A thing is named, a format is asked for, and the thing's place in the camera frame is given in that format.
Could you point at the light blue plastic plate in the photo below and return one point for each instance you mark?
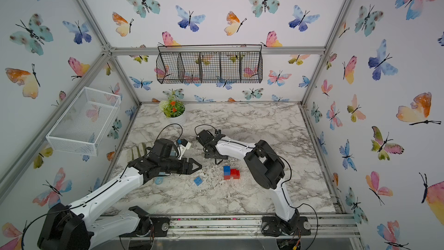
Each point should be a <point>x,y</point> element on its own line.
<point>159,180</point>

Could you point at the black wire wall basket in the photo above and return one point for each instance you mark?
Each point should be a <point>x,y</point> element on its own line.
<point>209,64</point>

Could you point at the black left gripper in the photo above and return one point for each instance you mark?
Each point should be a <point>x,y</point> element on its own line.
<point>191,161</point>

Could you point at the dark blue square lego brick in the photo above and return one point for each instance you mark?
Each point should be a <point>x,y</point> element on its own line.
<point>227,170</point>

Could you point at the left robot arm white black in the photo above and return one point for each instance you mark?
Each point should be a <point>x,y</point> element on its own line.
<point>78,226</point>

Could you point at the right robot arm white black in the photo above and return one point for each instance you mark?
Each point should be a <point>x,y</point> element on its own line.
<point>266,168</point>

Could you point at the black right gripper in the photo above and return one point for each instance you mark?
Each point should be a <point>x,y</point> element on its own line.
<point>206,153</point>

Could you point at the red long lego brick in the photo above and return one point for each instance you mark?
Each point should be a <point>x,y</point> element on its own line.
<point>235,174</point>

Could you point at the white pot artificial plant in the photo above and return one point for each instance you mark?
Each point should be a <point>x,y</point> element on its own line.
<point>174,111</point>

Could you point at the beige green work glove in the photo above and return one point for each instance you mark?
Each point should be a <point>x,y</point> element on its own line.
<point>137,151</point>

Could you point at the white mesh wall basket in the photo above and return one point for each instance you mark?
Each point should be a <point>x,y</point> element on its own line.
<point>82,126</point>

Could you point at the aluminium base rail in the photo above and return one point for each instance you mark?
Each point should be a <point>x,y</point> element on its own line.
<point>183,227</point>

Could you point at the small blue lego brick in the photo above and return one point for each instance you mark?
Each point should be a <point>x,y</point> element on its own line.
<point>198,181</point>

